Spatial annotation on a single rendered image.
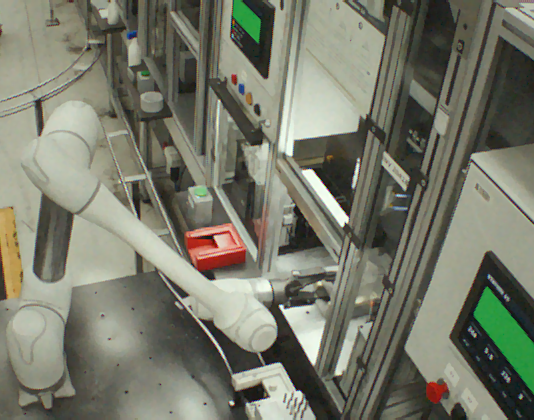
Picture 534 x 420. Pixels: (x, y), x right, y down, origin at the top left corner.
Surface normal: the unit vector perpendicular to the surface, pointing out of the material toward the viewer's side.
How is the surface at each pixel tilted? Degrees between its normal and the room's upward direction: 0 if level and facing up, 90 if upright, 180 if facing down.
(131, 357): 0
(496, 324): 90
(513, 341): 90
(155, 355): 0
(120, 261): 0
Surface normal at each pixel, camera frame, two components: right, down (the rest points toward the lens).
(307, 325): 0.09, -0.77
